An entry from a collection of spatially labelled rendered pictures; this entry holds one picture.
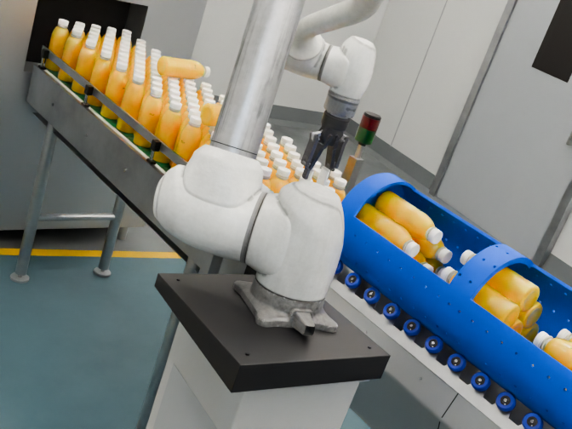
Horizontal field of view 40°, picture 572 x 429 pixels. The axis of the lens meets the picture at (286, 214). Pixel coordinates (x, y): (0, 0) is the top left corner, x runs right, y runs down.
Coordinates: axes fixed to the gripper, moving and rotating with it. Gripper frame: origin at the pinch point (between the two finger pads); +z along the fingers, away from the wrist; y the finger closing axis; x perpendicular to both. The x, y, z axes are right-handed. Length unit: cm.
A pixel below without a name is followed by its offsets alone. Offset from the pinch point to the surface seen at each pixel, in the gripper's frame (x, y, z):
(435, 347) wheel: -58, -2, 17
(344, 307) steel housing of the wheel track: -29.1, -3.3, 23.8
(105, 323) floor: 95, 10, 113
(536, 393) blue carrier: -86, -4, 9
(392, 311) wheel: -42.7, -1.8, 16.3
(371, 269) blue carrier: -33.3, -4.2, 9.3
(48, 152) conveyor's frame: 132, -12, 52
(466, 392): -71, -2, 21
